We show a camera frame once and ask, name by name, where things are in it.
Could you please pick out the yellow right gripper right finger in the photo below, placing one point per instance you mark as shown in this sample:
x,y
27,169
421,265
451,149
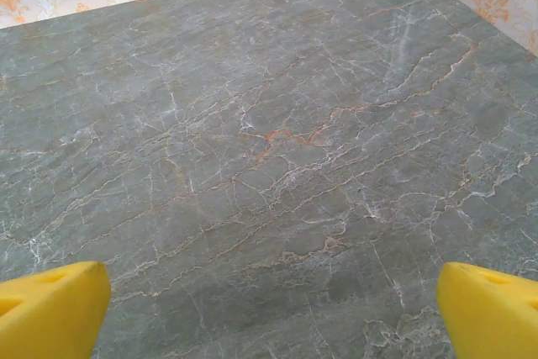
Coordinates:
x,y
492,321

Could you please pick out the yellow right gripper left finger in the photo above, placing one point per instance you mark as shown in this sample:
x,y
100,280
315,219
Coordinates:
x,y
50,317

